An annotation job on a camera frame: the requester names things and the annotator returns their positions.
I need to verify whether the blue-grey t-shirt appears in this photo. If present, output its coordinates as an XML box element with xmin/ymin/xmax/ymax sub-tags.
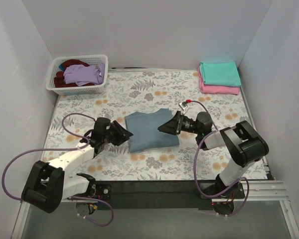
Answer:
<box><xmin>125</xmin><ymin>109</ymin><xmax>179</xmax><ymax>153</ymax></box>

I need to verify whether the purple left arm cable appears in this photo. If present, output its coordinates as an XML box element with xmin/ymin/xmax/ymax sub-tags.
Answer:
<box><xmin>1</xmin><ymin>113</ymin><xmax>115</xmax><ymax>227</ymax></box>

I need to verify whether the dark red garment in basket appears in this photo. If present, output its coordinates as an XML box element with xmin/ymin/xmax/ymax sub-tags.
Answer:
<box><xmin>54</xmin><ymin>59</ymin><xmax>92</xmax><ymax>88</ymax></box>

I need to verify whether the lilac t-shirt in basket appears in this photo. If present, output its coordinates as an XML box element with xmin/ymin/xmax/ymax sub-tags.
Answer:
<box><xmin>63</xmin><ymin>63</ymin><xmax>105</xmax><ymax>86</ymax></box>

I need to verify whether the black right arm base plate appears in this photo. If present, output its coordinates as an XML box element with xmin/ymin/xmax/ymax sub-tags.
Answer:
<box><xmin>195</xmin><ymin>181</ymin><xmax>246</xmax><ymax>199</ymax></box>

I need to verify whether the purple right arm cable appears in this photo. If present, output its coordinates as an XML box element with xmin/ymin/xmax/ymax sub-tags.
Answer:
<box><xmin>186</xmin><ymin>99</ymin><xmax>250</xmax><ymax>218</ymax></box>

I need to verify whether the floral patterned table mat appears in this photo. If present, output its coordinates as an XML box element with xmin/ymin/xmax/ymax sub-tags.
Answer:
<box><xmin>34</xmin><ymin>70</ymin><xmax>271</xmax><ymax>182</ymax></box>

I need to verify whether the folded pink t-shirt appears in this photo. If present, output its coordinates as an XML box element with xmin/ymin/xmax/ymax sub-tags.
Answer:
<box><xmin>197</xmin><ymin>67</ymin><xmax>240</xmax><ymax>95</ymax></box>

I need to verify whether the aluminium front frame rail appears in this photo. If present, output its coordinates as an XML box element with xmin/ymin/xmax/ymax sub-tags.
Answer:
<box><xmin>19</xmin><ymin>181</ymin><xmax>289</xmax><ymax>204</ymax></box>

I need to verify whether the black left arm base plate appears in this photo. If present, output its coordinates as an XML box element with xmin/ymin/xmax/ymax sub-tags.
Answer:
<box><xmin>88</xmin><ymin>183</ymin><xmax>112</xmax><ymax>201</ymax></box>

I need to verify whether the white plastic laundry basket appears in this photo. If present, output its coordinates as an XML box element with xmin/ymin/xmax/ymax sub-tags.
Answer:
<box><xmin>46</xmin><ymin>54</ymin><xmax>108</xmax><ymax>95</ymax></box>

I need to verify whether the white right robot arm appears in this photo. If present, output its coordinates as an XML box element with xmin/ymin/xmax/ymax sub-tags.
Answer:
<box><xmin>158</xmin><ymin>100</ymin><xmax>269</xmax><ymax>193</ymax></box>

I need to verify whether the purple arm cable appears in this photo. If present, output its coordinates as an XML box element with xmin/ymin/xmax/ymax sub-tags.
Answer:
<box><xmin>1</xmin><ymin>113</ymin><xmax>115</xmax><ymax>227</ymax></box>
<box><xmin>186</xmin><ymin>99</ymin><xmax>250</xmax><ymax>218</ymax></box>

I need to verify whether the folded teal t-shirt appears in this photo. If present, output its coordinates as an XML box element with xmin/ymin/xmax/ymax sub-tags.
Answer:
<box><xmin>200</xmin><ymin>62</ymin><xmax>241</xmax><ymax>87</ymax></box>

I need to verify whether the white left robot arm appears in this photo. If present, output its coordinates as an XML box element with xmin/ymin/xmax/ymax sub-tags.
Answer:
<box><xmin>21</xmin><ymin>118</ymin><xmax>133</xmax><ymax>213</ymax></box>

